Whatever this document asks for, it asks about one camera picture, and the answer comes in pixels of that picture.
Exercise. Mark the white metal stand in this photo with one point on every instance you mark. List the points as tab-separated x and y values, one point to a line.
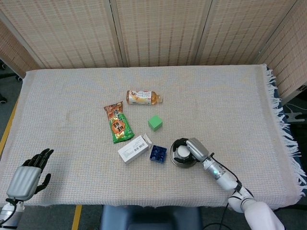
295	117

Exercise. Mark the woven fringed tablecloth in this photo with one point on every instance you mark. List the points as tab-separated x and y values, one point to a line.
72	119

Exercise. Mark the black office chair base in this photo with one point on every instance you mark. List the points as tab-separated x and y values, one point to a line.
7	74

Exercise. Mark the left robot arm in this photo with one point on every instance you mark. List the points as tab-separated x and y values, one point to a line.
8	213

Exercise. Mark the blue padded seat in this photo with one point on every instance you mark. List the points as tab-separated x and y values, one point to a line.
148	218

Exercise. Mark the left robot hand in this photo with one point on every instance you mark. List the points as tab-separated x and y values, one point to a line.
22	180

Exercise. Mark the green cube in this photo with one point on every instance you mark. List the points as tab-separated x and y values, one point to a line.
155	122

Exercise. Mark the white cardboard box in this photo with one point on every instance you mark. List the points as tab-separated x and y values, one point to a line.
133	149

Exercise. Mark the tea bottle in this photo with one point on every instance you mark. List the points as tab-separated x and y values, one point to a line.
141	97

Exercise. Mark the white paper cup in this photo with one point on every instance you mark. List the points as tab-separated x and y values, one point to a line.
183	152

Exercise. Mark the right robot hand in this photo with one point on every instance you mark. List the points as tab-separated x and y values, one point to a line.
197	149

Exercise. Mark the blue plastic grid block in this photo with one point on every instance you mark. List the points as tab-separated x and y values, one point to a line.
158	153

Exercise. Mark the bamboo folding screen panel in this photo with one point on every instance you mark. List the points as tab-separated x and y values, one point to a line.
239	31
163	31
72	31
292	48
12	52

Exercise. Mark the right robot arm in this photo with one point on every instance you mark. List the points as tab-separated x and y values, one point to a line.
225	179

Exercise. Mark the green orange snack bag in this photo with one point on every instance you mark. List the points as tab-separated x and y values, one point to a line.
118	127

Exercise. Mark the round metal plate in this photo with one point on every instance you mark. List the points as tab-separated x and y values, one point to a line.
172	158

